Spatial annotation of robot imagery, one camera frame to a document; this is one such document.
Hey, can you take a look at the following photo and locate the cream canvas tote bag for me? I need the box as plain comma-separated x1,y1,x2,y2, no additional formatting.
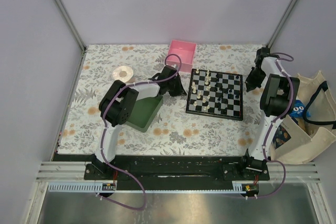
270,71,335,165

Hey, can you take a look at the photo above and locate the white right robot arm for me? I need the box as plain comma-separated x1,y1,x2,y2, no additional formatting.
238,47,300,180

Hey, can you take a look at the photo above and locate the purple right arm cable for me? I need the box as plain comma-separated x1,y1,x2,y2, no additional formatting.
245,52,294,200

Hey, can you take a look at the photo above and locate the floral patterned table mat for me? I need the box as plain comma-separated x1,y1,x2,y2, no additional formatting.
57,45,263,156

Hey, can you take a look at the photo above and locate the blue cartoon face package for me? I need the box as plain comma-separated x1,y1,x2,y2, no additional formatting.
289,100,305,119

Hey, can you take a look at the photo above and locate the pink toilet paper roll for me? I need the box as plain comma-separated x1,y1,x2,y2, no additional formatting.
112,66,135,83

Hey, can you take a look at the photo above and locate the green plastic tray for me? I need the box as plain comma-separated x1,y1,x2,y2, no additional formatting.
125,95,163,133

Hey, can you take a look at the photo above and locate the white slotted cable duct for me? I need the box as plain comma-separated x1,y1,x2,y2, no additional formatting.
48,182,117,193

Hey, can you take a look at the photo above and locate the pink plastic box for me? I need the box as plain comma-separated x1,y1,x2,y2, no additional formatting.
168,40,197,73

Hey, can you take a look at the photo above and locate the aluminium rail frame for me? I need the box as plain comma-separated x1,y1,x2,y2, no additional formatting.
36,161,92,182

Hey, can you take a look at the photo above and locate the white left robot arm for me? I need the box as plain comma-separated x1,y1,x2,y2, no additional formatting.
92,65,186,179

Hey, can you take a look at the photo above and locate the black white chess board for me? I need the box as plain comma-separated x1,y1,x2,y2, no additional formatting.
185,68,243,121

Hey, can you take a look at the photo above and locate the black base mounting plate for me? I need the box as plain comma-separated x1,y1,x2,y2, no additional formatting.
53,154,270,192

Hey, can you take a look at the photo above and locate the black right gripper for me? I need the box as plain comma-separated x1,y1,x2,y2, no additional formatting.
245,67,266,91

